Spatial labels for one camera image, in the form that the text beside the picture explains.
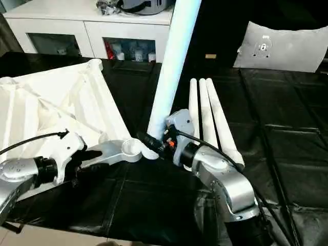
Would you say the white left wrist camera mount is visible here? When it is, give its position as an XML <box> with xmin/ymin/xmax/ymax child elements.
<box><xmin>50</xmin><ymin>130</ymin><xmax>87</xmax><ymax>186</ymax></box>

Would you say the white plastic table top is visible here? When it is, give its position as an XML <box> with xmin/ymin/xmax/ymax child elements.
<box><xmin>0</xmin><ymin>58</ymin><xmax>144</xmax><ymax>203</ymax></box>

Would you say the white cabinet with glass doors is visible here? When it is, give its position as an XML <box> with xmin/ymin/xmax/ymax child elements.
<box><xmin>4</xmin><ymin>0</ymin><xmax>175</xmax><ymax>63</ymax></box>

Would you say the black sofa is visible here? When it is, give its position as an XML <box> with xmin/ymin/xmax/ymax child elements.
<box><xmin>197</xmin><ymin>0</ymin><xmax>328</xmax><ymax>70</ymax></box>

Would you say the white plastic table leg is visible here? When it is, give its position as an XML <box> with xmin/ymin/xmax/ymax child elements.
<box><xmin>188</xmin><ymin>78</ymin><xmax>201</xmax><ymax>141</ymax></box>
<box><xmin>206</xmin><ymin>78</ymin><xmax>245</xmax><ymax>168</ymax></box>
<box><xmin>198</xmin><ymin>78</ymin><xmax>221</xmax><ymax>151</ymax></box>
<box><xmin>141</xmin><ymin>0</ymin><xmax>201</xmax><ymax>161</ymax></box>

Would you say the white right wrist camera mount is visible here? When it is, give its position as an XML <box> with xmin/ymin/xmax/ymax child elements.
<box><xmin>165</xmin><ymin>109</ymin><xmax>196</xmax><ymax>169</ymax></box>

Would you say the grey printed cushion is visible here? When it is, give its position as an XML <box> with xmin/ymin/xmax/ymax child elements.
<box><xmin>233</xmin><ymin>21</ymin><xmax>328</xmax><ymax>73</ymax></box>

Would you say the black work mat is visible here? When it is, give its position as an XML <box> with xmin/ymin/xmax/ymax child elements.
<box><xmin>0</xmin><ymin>51</ymin><xmax>328</xmax><ymax>246</ymax></box>

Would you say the grey helmet with black strap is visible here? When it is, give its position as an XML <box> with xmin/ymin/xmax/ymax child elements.
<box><xmin>120</xmin><ymin>0</ymin><xmax>170</xmax><ymax>16</ymax></box>

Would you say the metal parts clutter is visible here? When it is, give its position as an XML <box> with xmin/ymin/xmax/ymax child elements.
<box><xmin>96</xmin><ymin>0</ymin><xmax>121</xmax><ymax>15</ymax></box>

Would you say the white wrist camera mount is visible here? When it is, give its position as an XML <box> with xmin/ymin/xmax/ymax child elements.
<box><xmin>50</xmin><ymin>130</ymin><xmax>87</xmax><ymax>186</ymax></box>
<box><xmin>165</xmin><ymin>109</ymin><xmax>196</xmax><ymax>169</ymax></box>

